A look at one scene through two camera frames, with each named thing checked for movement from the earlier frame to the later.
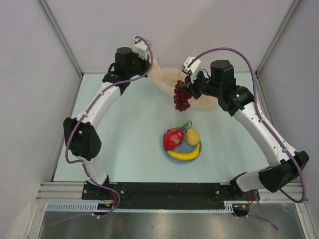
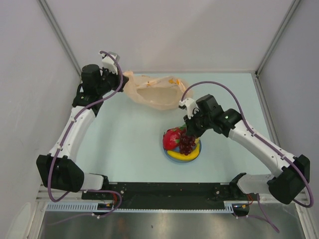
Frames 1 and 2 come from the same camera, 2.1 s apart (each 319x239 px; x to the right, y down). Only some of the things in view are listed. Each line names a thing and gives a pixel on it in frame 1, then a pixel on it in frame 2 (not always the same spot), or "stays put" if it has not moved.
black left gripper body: x=139 y=65 → x=112 y=81
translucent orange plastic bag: x=167 y=78 → x=162 y=93
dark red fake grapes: x=181 y=98 → x=187 y=144
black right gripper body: x=202 y=85 → x=199 y=123
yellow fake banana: x=185 y=157 stays put
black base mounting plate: x=168 y=196 stays put
